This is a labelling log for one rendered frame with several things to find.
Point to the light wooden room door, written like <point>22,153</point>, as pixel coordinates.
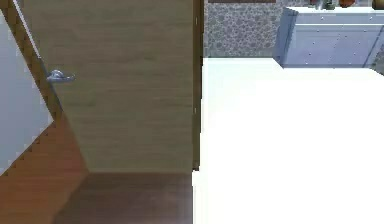
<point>126,86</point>

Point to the white chest of drawers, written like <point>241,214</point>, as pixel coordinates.
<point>330,40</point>

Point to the orange round object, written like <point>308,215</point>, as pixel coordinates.
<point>346,2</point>

